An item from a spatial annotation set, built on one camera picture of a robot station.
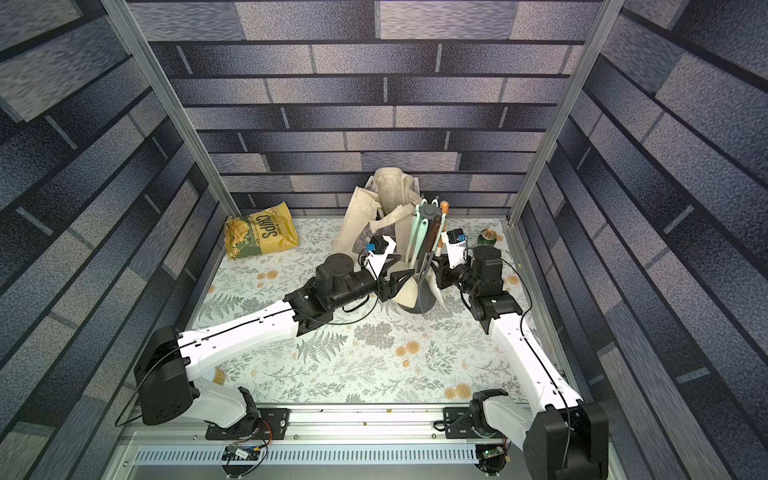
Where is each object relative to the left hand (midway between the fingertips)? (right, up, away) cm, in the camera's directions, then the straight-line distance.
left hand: (407, 263), depth 68 cm
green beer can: (+30, +7, +32) cm, 44 cm away
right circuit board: (+21, -49, +4) cm, 53 cm away
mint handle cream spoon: (+2, +7, +3) cm, 8 cm away
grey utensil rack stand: (+7, -10, +19) cm, 23 cm away
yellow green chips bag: (-50, +9, +39) cm, 63 cm away
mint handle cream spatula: (+1, -10, +13) cm, 16 cm away
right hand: (+7, +2, +12) cm, 14 cm away
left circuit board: (-41, -46, +3) cm, 62 cm away
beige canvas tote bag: (-6, +16, +20) cm, 26 cm away
